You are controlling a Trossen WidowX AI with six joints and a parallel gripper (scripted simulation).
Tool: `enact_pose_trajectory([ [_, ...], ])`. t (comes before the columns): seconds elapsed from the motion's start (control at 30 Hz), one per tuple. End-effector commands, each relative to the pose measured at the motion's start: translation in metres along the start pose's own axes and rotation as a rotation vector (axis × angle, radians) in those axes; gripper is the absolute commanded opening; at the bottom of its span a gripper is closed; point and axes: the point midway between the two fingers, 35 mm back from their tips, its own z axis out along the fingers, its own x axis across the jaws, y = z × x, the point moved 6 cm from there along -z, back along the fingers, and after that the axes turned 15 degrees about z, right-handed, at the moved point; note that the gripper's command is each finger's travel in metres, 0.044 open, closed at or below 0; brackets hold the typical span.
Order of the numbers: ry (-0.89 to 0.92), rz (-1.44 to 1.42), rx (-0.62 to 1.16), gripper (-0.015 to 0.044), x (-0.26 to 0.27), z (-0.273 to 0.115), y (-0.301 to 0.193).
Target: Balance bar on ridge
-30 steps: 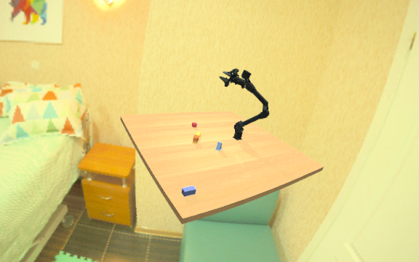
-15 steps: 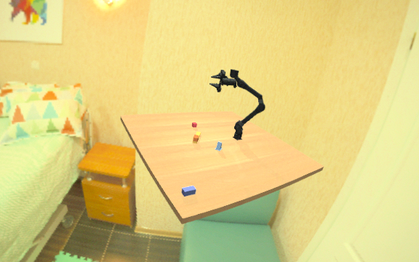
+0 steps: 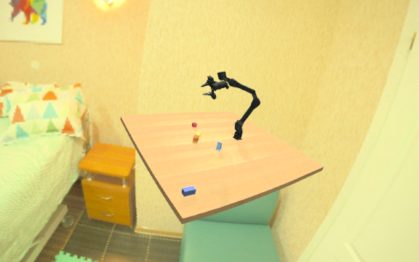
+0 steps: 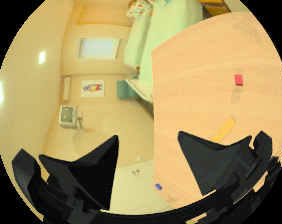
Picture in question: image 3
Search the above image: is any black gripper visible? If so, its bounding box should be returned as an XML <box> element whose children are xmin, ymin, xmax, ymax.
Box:
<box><xmin>201</xmin><ymin>76</ymin><xmax>222</xmax><ymax>100</ymax></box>

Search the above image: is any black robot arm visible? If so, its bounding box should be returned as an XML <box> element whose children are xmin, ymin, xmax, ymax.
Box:
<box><xmin>218</xmin><ymin>71</ymin><xmax>260</xmax><ymax>140</ymax></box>

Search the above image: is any small blue block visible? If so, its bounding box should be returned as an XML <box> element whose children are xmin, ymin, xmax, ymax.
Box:
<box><xmin>181</xmin><ymin>186</ymin><xmax>196</xmax><ymax>197</ymax></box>

